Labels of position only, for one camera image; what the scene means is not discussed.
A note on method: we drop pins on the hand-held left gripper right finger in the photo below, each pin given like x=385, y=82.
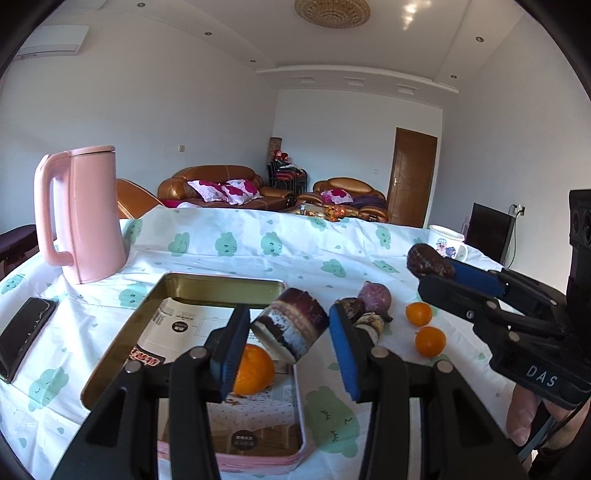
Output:
x=345, y=355

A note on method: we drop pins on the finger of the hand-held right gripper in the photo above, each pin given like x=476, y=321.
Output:
x=478, y=278
x=455, y=296

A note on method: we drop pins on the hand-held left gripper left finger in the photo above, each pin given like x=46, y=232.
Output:
x=231, y=350

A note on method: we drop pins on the large orange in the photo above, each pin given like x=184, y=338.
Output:
x=255, y=369

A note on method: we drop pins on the foil chocolate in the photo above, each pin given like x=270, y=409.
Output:
x=371, y=325

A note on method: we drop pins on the small orange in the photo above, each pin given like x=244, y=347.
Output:
x=419, y=314
x=430, y=341

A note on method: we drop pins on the dark brown date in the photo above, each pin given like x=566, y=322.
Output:
x=427, y=261

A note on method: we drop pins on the brown cylinder snack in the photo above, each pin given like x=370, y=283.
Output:
x=295, y=318

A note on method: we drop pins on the purple passion fruit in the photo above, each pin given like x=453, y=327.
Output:
x=376, y=297

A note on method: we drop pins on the pink metal tin box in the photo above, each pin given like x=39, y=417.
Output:
x=221, y=284

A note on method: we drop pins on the person's right hand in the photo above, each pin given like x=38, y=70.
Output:
x=521, y=415

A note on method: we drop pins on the white cartoon mug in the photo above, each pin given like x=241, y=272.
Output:
x=445, y=247

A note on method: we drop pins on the black television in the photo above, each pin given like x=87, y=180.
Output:
x=489, y=233

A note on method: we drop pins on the printed paper leaflet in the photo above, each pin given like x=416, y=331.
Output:
x=184, y=318

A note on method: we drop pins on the cloud print tablecloth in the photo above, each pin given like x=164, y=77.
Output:
x=277, y=249

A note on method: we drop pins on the wooden door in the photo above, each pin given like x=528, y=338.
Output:
x=411, y=180

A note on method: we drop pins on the purple blanket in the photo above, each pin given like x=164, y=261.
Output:
x=369, y=202

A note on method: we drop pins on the cluttered coffee table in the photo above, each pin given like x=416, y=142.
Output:
x=323, y=211

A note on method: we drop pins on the small floral cushion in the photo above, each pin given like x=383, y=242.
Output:
x=338, y=195

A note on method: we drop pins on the brown leather armchair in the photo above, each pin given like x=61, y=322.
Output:
x=344, y=183

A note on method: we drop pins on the brown leather sofa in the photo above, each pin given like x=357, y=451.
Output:
x=207, y=173

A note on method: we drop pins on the stacked chairs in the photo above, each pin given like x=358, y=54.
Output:
x=286, y=177

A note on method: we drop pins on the brown leather recliner chair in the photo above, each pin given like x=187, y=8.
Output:
x=131, y=198

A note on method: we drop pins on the pink electric kettle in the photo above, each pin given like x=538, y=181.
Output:
x=87, y=221

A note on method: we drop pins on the black smartphone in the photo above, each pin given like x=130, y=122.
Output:
x=25, y=332

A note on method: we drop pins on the tall floor vase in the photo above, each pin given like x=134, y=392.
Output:
x=275, y=147

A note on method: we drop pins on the dark padded bench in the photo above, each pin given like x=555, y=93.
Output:
x=18, y=249

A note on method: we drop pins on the round ceiling lamp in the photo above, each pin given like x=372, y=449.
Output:
x=332, y=11

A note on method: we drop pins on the white air conditioner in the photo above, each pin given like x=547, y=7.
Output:
x=53, y=41

